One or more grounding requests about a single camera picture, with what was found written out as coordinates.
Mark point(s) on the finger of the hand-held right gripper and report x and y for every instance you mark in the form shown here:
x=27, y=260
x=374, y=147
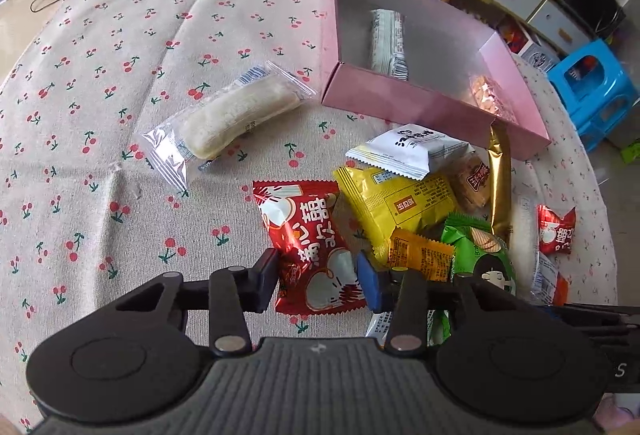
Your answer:
x=595, y=315

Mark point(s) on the clear packet of biscuits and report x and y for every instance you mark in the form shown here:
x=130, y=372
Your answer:
x=492, y=97

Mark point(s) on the blue plastic stool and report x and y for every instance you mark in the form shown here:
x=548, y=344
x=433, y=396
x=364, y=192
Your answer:
x=595, y=90

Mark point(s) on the cherry-print tablecloth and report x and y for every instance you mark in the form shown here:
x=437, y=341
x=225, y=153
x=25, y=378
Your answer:
x=100, y=90

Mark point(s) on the white striped snack bar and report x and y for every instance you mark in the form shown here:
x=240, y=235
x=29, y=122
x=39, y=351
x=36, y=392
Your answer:
x=387, y=42

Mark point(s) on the large red snack packet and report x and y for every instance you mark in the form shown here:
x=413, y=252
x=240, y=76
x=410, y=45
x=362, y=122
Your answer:
x=305, y=235

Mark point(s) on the gold foil snack packet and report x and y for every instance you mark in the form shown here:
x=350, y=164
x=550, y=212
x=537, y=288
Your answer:
x=500, y=185

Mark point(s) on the orange-end wrapped rice roll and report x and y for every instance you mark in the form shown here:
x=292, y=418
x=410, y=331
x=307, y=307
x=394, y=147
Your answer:
x=530, y=245

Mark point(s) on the small orange snack packet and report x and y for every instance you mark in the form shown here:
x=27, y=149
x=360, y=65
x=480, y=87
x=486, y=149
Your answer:
x=420, y=255

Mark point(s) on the yellow snack packet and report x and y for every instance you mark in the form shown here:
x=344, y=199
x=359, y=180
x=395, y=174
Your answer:
x=395, y=202

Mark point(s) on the black microwave oven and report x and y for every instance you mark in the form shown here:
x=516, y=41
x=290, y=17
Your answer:
x=595, y=2

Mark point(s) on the green snack packet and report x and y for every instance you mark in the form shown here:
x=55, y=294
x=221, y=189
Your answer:
x=475, y=250

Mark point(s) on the pink cloth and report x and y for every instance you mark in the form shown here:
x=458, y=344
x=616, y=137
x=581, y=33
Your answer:
x=617, y=412

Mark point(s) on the pink cardboard box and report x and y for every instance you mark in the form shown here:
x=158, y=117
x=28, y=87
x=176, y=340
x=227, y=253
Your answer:
x=435, y=115

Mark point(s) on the brown-label biscuit packet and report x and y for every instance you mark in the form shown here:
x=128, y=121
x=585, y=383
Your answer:
x=472, y=182

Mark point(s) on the white blue-print box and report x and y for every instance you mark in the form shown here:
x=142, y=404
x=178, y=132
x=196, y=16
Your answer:
x=540, y=57

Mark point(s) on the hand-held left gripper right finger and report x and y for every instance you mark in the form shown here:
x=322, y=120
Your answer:
x=372, y=285

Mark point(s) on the white monkey-print snack packet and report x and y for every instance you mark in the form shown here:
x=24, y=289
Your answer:
x=405, y=150

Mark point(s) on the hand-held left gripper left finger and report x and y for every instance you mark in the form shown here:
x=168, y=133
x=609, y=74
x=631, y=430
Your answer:
x=266, y=280

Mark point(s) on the small red snack packet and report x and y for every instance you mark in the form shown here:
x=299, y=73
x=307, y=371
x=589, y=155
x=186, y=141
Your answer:
x=555, y=227

